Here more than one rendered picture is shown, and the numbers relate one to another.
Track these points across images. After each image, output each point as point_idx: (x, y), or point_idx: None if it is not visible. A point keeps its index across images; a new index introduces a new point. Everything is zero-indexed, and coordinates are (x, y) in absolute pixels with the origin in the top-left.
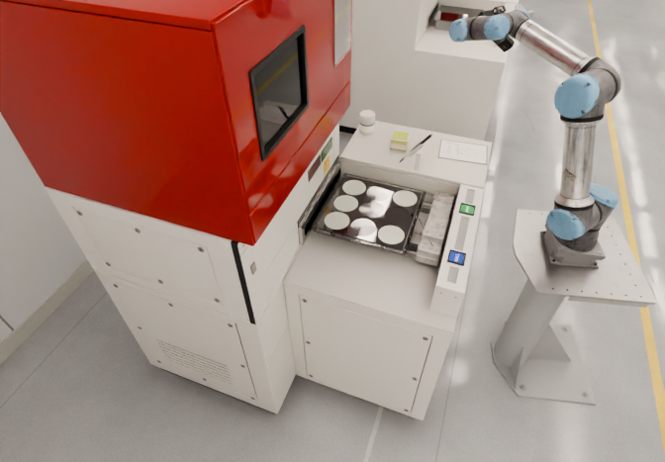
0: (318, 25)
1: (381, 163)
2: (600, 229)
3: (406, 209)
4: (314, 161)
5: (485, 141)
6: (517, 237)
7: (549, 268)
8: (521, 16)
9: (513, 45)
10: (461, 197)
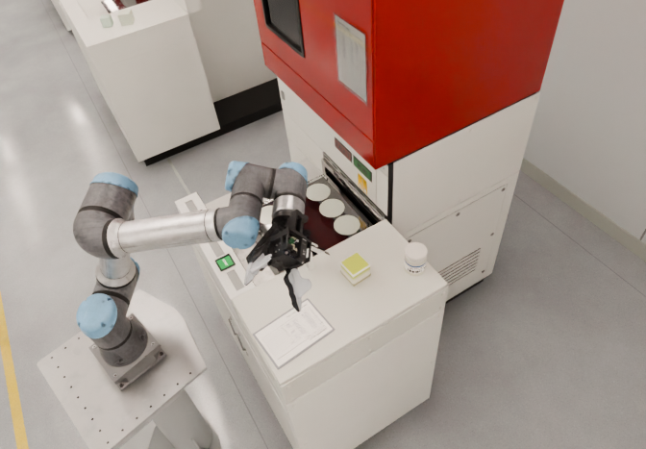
0: (313, 12)
1: (344, 243)
2: None
3: None
4: (343, 144)
5: (287, 376)
6: (184, 328)
7: (139, 319)
8: (226, 209)
9: (246, 260)
10: (240, 271)
